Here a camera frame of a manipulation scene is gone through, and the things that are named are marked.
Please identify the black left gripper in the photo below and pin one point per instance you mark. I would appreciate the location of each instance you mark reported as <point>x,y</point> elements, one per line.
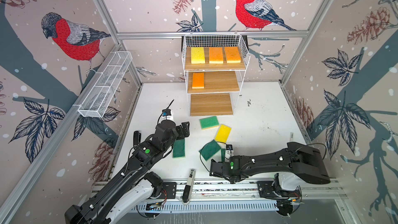
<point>182,134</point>

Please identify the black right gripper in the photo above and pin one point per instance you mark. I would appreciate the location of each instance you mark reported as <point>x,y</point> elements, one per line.
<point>218,163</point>

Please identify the dark green sponge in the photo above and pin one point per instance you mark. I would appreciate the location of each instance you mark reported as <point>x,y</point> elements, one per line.
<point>179,149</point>
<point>223,155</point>
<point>209,150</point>

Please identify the light green sponge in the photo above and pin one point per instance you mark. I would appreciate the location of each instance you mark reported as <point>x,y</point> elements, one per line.
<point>209,122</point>

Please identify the orange sponge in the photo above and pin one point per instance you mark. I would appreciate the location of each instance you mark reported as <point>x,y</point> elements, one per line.
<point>216,55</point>
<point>232,55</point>
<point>198,80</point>

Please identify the yellow sponge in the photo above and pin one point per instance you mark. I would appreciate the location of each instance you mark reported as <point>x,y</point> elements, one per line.
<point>197,55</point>
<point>223,133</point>

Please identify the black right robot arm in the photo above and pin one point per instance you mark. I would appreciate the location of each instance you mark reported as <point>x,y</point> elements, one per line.
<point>292,165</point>

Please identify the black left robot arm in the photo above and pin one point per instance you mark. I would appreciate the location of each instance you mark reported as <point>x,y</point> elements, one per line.
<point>134,183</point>

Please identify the black white handheld scraper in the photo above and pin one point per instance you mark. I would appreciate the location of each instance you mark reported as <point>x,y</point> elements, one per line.
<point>187,193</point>

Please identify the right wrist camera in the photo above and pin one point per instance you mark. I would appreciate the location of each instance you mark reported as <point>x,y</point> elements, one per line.
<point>228,152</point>

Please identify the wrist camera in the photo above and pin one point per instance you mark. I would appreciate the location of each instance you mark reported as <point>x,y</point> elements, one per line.
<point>167,114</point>
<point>228,152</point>

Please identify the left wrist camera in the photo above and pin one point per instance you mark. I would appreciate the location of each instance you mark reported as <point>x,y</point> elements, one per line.
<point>167,114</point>

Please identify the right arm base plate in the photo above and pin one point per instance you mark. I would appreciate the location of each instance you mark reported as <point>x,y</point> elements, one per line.
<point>272,190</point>

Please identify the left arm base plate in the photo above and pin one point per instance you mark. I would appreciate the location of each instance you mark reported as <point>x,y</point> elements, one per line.
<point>166,191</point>

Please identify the white wire wooden shelf unit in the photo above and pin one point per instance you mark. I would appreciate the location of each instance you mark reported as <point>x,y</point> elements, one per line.
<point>223,82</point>

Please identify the white wire wall basket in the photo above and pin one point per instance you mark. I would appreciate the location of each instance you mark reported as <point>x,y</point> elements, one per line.
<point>101,94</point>

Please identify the aluminium frame crossbar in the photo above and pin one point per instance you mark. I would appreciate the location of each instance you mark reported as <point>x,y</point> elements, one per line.
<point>174,35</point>

